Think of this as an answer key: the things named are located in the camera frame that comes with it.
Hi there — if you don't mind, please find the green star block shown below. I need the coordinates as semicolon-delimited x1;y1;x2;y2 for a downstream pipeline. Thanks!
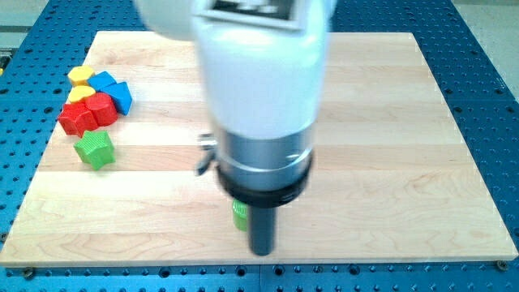
74;131;115;170

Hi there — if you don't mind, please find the yellow hexagon block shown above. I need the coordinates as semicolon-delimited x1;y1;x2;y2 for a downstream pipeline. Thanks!
67;65;96;87

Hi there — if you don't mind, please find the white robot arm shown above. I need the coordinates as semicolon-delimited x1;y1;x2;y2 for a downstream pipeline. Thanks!
135;0;335;256

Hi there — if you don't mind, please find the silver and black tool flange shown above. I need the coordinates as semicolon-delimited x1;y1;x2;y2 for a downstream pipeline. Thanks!
195;127;313;208

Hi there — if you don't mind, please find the red star block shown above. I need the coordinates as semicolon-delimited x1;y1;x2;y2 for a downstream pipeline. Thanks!
58;103;99;138

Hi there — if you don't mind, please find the green cylinder block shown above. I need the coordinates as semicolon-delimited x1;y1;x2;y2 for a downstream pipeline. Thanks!
232;199;248;231

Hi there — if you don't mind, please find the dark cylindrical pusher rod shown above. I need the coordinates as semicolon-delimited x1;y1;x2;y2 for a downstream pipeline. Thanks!
247;206;277;256

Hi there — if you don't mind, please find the red cylinder block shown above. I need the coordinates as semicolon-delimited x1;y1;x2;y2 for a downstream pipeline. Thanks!
85;92;118;127

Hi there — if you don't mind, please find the board clamp bolt right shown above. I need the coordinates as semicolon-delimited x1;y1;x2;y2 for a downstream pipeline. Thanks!
495;260;508;272

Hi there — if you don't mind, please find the board clamp bolt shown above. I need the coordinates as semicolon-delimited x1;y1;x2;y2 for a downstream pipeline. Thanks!
495;260;508;272
21;267;36;281

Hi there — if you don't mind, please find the blue triangle block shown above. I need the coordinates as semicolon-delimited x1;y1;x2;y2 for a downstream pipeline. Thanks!
101;82;133;116

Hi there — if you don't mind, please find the yellow cylinder block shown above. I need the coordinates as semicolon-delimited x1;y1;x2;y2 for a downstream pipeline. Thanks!
67;85;97;104

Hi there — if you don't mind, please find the light wooden board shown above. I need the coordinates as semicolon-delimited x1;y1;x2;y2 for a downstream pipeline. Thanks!
1;31;518;268

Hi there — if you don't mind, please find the board clamp bolt left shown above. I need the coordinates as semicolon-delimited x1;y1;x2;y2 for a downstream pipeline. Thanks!
21;267;36;281

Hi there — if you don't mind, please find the blue cube block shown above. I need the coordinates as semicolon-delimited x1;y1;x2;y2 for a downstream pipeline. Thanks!
87;71;117;92

